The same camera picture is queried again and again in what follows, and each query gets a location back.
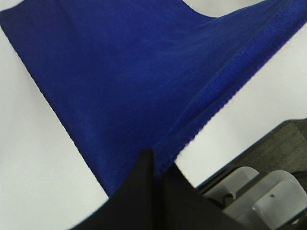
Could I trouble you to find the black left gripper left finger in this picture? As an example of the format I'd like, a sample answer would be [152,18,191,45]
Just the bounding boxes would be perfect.
[80,149,164,230]

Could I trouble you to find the blue microfibre towel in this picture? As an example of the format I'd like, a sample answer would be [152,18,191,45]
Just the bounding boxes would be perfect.
[0,0,307,196]

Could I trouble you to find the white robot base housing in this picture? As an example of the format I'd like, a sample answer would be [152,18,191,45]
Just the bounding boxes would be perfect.
[198,166,307,230]

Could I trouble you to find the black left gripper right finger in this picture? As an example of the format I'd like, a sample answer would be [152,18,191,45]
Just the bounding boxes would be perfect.
[159,164,242,230]

